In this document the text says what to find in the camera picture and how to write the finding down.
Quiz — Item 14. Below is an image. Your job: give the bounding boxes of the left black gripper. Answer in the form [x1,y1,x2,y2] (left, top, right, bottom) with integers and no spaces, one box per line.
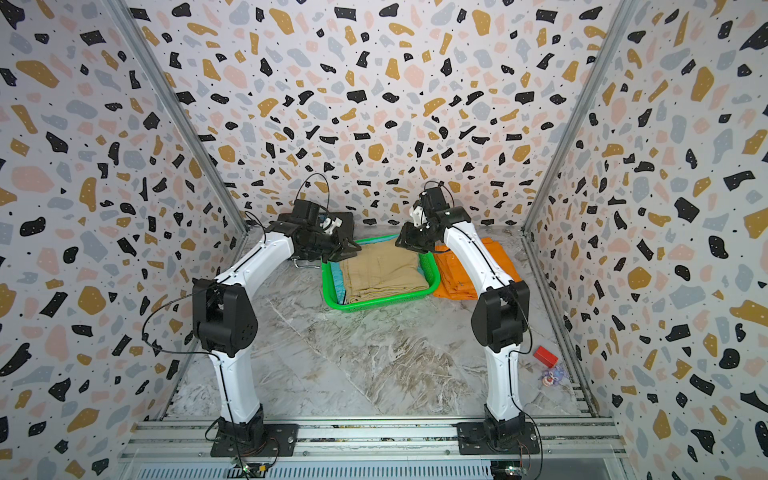
[307,229,364,266]

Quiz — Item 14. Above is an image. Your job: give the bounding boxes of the khaki pants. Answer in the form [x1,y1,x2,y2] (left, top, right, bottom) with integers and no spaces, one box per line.
[341,239,430,305]

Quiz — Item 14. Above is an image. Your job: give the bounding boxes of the orange pants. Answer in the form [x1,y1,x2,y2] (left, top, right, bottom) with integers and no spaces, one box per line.
[431,237,523,301]

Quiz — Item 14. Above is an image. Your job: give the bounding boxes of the green plastic basket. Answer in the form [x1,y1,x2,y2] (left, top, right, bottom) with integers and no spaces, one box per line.
[321,235,440,311]

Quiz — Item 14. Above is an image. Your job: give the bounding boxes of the black case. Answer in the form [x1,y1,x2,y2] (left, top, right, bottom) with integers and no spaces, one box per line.
[326,212,355,239]

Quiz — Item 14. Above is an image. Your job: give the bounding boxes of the small red box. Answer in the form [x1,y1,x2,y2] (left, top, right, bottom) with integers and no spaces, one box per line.
[533,346,559,369]

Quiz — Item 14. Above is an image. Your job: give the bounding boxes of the small colourful toy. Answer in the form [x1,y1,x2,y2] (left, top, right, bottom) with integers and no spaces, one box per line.
[540,365,568,387]

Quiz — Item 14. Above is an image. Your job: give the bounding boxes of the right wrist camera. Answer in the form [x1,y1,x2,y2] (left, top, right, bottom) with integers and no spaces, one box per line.
[409,205,426,228]

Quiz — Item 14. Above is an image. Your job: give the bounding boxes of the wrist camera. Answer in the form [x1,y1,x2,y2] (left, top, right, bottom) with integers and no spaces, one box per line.
[409,205,426,228]
[320,216,343,235]

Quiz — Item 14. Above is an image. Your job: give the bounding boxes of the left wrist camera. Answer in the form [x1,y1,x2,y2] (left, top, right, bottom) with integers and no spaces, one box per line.
[320,216,343,235]

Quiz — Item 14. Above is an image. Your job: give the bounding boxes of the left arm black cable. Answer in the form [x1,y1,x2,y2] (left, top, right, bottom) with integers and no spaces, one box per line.
[141,293,208,355]

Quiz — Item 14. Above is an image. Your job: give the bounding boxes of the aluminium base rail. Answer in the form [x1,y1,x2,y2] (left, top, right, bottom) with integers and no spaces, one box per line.
[117,417,635,479]

